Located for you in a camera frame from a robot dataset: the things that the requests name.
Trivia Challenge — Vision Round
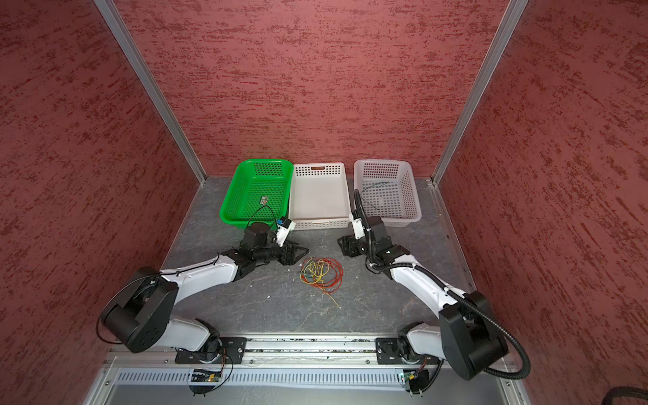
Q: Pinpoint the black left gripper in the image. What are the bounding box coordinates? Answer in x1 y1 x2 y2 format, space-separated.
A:
254 237 309 267

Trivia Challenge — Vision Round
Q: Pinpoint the yellow wire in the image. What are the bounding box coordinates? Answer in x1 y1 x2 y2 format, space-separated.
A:
299 258 341 309

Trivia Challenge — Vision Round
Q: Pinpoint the red wire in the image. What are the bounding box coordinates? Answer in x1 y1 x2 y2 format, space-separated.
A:
302 256 345 295

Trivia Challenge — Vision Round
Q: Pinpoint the dark green wire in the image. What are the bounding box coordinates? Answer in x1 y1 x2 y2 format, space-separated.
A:
360 181 392 216

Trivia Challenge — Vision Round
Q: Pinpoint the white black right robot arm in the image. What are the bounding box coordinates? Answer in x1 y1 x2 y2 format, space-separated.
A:
337 216 509 380

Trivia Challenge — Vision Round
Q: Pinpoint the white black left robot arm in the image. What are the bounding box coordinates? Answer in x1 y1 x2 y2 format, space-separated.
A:
96 218 309 364

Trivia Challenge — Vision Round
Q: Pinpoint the cream perforated basket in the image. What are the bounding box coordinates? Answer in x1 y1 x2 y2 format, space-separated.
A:
288 163 351 231

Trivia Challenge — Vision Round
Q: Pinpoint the translucent white slotted basket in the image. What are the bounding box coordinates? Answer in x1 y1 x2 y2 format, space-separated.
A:
354 160 422 228

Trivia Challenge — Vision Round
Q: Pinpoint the green plastic basket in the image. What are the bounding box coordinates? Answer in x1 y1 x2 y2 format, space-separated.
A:
219 160 294 229

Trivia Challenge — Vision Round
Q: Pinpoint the right small circuit board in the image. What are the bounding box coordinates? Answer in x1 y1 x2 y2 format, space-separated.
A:
399 370 430 395

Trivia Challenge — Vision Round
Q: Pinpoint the small circuit board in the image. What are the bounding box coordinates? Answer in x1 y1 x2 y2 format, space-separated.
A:
190 370 222 384
399 370 430 395

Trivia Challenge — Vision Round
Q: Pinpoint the left small circuit board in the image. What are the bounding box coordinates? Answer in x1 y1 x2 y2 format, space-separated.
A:
190 370 222 384

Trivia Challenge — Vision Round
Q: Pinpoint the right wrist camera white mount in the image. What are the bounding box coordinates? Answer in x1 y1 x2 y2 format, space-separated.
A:
349 211 366 241

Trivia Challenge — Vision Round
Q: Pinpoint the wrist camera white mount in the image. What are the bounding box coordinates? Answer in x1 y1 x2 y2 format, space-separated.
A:
349 211 366 241
275 216 295 247

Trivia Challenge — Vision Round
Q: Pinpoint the black corrugated cable conduit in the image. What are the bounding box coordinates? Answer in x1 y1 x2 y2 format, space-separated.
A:
353 188 532 381

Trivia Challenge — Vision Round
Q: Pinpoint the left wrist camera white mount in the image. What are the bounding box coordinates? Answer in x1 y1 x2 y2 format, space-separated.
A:
275 216 295 247

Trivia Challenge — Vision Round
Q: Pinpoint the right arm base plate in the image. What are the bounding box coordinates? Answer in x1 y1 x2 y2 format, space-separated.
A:
375 337 440 366

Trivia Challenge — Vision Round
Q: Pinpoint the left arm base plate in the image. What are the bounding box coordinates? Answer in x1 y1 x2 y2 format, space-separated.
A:
175 336 248 367

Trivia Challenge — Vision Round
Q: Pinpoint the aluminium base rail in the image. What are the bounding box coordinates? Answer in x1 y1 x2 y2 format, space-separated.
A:
84 334 530 404

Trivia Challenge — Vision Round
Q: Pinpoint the white slotted cable duct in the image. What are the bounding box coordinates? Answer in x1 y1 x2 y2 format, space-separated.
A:
114 368 404 391

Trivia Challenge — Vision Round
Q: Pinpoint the aluminium corner post right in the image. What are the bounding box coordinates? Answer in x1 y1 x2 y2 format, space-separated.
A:
431 0 528 187

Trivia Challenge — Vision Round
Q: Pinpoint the aluminium corner post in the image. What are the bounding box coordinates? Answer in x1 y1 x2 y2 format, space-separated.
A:
94 0 209 186
431 0 528 187

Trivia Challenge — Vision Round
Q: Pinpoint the aluminium corner post left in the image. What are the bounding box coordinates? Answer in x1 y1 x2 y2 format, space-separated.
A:
94 0 209 186

